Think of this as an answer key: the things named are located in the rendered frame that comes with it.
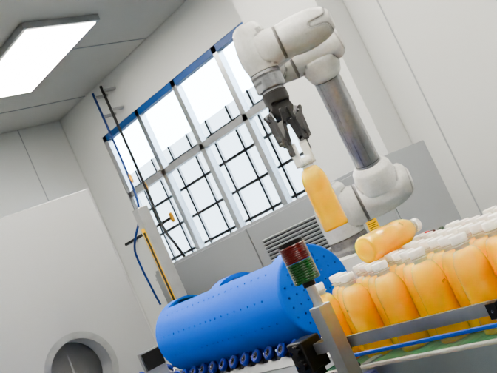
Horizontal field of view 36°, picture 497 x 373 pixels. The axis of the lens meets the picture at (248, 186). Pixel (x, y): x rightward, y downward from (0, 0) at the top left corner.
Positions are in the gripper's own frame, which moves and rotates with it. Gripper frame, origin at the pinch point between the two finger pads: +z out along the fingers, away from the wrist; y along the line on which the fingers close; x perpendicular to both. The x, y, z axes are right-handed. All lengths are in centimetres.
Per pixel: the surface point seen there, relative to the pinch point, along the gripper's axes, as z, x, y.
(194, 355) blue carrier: 45, -83, 15
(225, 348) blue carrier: 46, -62, 14
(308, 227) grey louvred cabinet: 21, -172, -125
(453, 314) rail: 49, 49, 21
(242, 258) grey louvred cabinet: 22, -234, -116
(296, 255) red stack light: 24, 30, 38
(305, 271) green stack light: 28, 30, 38
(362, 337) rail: 50, 18, 21
